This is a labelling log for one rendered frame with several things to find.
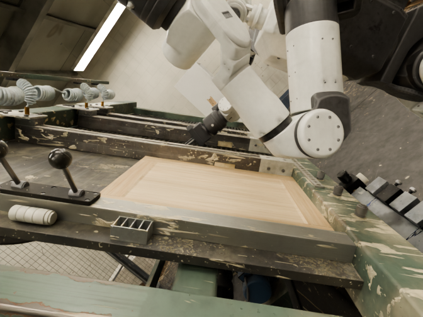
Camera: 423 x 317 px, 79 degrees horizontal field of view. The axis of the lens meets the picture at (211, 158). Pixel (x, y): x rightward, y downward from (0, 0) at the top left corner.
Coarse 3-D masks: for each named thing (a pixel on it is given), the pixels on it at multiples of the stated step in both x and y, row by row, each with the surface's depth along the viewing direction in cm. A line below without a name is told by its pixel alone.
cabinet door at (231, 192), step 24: (144, 168) 84; (168, 168) 89; (192, 168) 92; (216, 168) 95; (120, 192) 64; (144, 192) 67; (168, 192) 69; (192, 192) 71; (216, 192) 73; (240, 192) 76; (264, 192) 78; (288, 192) 80; (240, 216) 60; (264, 216) 62; (288, 216) 64; (312, 216) 65
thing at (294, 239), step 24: (72, 216) 52; (96, 216) 52; (144, 216) 51; (168, 216) 51; (192, 216) 53; (216, 216) 54; (216, 240) 51; (240, 240) 51; (264, 240) 51; (288, 240) 51; (312, 240) 50; (336, 240) 51
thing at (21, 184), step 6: (0, 144) 46; (6, 144) 47; (0, 150) 45; (6, 150) 47; (0, 156) 46; (6, 162) 49; (6, 168) 49; (12, 174) 51; (18, 180) 52; (12, 186) 52; (18, 186) 52; (24, 186) 53
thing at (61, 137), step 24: (24, 120) 98; (48, 144) 100; (72, 144) 99; (96, 144) 99; (120, 144) 98; (144, 144) 98; (168, 144) 99; (240, 168) 98; (264, 168) 97; (288, 168) 97
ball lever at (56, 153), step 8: (56, 152) 44; (64, 152) 45; (48, 160) 45; (56, 160) 44; (64, 160) 45; (56, 168) 45; (64, 168) 46; (72, 184) 51; (72, 192) 52; (80, 192) 52
